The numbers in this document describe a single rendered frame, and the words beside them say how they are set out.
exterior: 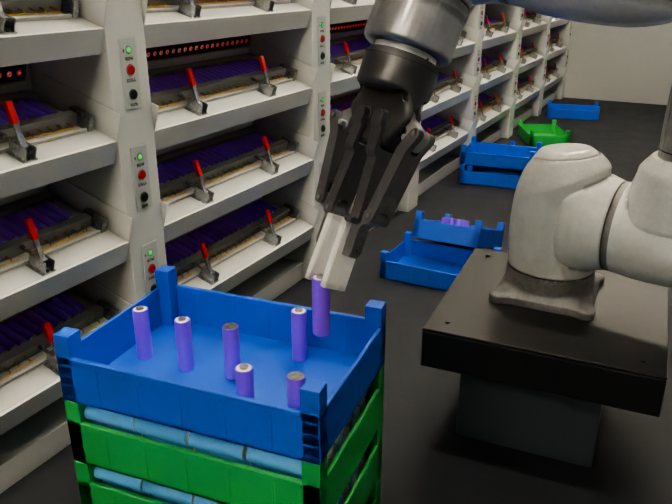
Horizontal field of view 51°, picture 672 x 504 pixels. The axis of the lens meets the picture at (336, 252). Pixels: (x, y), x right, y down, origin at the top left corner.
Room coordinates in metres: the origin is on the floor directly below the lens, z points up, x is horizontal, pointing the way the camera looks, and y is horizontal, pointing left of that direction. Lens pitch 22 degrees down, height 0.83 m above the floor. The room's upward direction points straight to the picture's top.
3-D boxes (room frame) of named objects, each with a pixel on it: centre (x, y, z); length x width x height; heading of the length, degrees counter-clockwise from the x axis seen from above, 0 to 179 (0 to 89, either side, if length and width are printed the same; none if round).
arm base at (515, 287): (1.20, -0.40, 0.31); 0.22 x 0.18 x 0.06; 155
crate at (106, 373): (0.68, 0.12, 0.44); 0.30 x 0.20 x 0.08; 69
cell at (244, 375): (0.59, 0.09, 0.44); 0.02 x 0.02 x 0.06
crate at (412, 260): (1.88, -0.31, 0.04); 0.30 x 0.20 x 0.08; 62
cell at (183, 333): (0.70, 0.17, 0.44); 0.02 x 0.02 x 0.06
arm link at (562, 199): (1.17, -0.40, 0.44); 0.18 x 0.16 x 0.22; 53
